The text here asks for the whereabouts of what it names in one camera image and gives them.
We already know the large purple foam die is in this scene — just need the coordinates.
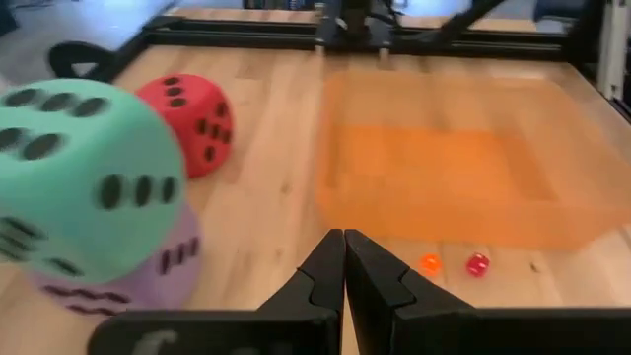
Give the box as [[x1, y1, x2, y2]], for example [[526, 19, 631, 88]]
[[27, 202, 204, 322]]

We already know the small orange die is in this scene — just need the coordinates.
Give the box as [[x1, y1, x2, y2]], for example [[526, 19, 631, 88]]
[[418, 252, 444, 277]]

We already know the orange translucent plastic bin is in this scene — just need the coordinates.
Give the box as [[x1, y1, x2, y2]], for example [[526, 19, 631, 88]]
[[314, 68, 631, 251]]

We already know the large teal foam die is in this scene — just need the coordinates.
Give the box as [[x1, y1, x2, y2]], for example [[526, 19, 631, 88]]
[[0, 77, 189, 286]]

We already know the black metal table frame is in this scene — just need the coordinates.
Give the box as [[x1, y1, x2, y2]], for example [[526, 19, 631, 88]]
[[112, 0, 631, 119]]

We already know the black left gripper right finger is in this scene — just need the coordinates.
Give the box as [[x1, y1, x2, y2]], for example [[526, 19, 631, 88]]
[[344, 228, 631, 355]]

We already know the black frame clamp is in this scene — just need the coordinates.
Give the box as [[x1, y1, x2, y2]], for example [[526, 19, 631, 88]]
[[46, 40, 119, 84]]

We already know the small red die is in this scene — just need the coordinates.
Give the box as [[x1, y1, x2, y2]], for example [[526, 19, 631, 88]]
[[464, 251, 491, 279]]

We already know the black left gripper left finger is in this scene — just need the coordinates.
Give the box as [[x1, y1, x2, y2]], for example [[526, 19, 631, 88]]
[[87, 228, 345, 355]]

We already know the white metal bar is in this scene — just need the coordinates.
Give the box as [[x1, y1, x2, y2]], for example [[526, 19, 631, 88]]
[[597, 0, 631, 101]]

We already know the large red foam die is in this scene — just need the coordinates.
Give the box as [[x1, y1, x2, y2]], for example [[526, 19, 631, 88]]
[[134, 72, 237, 179]]

